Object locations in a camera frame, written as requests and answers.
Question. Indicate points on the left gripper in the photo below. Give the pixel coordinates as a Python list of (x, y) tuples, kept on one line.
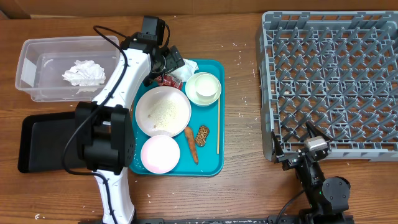
[(173, 58)]

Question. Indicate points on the grey dishwasher rack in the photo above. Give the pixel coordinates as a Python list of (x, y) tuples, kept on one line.
[(336, 70)]

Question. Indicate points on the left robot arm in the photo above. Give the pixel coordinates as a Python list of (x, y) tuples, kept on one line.
[(104, 133)]

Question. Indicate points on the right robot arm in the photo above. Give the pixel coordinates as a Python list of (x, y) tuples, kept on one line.
[(328, 197)]

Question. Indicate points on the red sauce packet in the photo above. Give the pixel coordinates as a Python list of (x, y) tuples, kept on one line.
[(168, 80)]

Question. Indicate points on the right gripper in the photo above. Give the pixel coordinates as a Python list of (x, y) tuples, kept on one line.
[(277, 151)]

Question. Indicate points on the orange carrot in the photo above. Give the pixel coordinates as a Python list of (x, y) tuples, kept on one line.
[(191, 143)]

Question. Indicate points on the wooden chopstick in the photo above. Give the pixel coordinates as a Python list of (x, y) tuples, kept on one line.
[(218, 127)]

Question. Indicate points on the black plastic tray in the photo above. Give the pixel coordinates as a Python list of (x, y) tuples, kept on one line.
[(43, 139)]

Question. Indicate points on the white cup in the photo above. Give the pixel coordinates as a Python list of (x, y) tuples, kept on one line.
[(206, 86)]

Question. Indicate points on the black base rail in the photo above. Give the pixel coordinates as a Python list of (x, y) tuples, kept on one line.
[(214, 221)]

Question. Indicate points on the clear plastic waste bin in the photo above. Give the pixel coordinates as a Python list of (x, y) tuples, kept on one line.
[(66, 68)]

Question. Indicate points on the teal serving tray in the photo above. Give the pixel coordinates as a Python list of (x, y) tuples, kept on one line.
[(211, 155)]

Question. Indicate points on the pale green bowl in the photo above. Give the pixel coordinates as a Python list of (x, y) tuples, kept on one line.
[(191, 93)]

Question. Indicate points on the small pink plate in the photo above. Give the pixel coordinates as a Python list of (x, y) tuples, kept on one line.
[(160, 154)]

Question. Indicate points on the brown patterned food piece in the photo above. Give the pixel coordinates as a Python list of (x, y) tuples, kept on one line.
[(202, 135)]

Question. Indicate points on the large white dinner plate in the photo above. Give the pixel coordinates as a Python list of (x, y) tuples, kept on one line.
[(163, 110)]

